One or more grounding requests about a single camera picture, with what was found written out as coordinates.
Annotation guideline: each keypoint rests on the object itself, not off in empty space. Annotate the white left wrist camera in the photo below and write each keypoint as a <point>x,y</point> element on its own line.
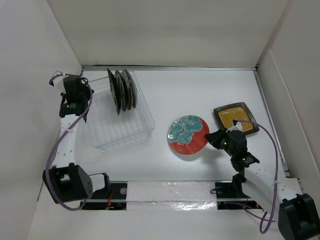
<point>57,81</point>

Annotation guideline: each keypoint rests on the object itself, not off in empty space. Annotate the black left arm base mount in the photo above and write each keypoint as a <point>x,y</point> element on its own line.
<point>114,199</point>

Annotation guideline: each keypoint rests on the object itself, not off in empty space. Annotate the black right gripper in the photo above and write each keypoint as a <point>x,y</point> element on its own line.
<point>214,137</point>

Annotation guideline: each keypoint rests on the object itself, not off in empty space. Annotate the square yellow plate dark rim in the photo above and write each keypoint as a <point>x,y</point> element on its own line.
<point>224,116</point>

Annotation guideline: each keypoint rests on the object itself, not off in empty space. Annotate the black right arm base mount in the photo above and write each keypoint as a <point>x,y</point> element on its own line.
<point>229,198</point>

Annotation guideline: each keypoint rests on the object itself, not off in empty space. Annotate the cream round plate tree design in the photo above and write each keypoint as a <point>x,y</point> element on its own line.
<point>129,103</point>

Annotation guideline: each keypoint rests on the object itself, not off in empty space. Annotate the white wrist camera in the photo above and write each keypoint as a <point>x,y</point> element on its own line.
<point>57,81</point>
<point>236,126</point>

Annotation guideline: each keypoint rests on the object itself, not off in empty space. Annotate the clear plastic dish rack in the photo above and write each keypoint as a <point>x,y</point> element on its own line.
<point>110,130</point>

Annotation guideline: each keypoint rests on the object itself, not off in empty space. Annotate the aluminium frame rail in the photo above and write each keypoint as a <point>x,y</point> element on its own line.
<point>100,67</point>

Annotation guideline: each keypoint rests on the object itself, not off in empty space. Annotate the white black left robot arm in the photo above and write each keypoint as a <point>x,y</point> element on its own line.
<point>65,180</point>

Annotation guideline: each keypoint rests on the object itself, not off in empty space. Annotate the black square floral plate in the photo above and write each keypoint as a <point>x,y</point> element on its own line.
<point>114,88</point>

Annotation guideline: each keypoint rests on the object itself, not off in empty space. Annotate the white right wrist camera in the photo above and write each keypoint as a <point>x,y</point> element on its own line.
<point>236,126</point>

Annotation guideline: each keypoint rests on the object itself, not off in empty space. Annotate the round plate black checkered rim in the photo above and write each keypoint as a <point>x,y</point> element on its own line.
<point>123,90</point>

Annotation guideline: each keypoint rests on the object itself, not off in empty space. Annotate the red teal round plate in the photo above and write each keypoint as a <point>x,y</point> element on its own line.
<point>186,137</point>

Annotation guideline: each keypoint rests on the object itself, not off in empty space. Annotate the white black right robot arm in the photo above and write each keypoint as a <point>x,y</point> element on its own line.
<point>295,214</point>

